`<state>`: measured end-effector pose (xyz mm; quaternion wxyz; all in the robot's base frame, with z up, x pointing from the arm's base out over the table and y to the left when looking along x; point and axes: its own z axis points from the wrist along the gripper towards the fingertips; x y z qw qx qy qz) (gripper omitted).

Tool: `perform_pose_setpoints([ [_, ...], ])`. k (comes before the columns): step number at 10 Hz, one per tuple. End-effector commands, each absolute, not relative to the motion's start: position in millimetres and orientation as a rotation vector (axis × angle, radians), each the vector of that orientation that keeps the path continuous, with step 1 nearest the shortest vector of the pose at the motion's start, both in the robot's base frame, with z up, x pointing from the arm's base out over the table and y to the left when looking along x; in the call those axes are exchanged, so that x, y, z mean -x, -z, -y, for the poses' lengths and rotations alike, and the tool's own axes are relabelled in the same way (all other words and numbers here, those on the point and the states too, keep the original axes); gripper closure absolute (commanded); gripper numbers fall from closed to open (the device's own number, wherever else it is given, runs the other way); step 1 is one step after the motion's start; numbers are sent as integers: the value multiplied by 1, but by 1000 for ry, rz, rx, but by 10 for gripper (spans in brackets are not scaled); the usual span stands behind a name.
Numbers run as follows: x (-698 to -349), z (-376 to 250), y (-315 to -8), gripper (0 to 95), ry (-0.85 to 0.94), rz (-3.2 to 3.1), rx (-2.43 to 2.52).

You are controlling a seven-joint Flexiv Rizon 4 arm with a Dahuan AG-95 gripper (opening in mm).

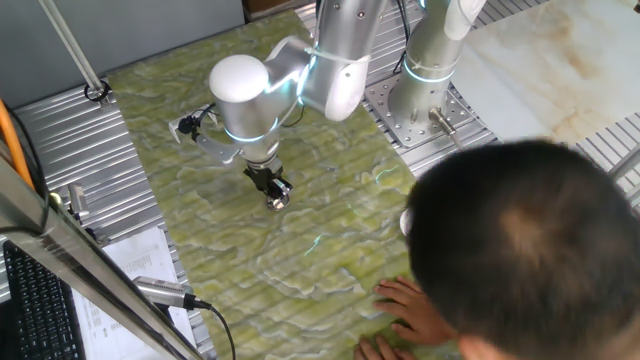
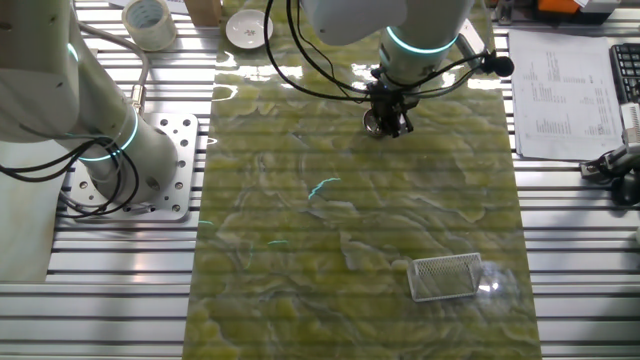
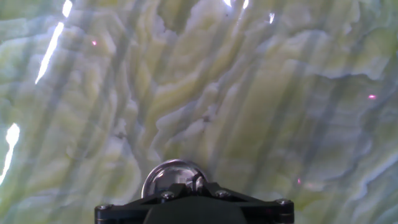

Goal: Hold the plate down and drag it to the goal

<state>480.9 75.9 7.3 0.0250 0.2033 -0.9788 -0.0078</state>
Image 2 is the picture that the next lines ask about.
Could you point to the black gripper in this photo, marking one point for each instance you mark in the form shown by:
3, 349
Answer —
392, 100

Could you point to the white ceramic saucer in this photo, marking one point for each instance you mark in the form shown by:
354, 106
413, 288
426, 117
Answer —
249, 29

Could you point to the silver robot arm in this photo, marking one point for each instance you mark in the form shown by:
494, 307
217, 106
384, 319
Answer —
75, 100

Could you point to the black round knob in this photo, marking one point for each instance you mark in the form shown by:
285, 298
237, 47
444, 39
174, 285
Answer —
500, 66

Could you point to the green marble pattern mat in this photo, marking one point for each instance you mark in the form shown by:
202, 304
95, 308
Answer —
325, 225

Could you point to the printed list paper sheet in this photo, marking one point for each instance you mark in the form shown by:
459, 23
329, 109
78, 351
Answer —
565, 100

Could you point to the clear glass bowl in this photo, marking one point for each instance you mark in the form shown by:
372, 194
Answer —
497, 287

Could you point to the orange black device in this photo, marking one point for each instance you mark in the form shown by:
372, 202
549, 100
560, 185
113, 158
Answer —
557, 6

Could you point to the wooden block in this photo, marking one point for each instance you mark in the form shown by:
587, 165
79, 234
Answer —
202, 12

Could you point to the black keyboard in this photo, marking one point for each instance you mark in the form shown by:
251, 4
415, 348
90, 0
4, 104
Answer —
627, 70

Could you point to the clear tape roll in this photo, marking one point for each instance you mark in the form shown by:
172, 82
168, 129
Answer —
150, 25

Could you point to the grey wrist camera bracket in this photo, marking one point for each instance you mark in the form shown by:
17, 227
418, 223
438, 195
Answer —
472, 40

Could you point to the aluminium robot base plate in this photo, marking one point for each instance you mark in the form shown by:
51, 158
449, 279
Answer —
180, 150

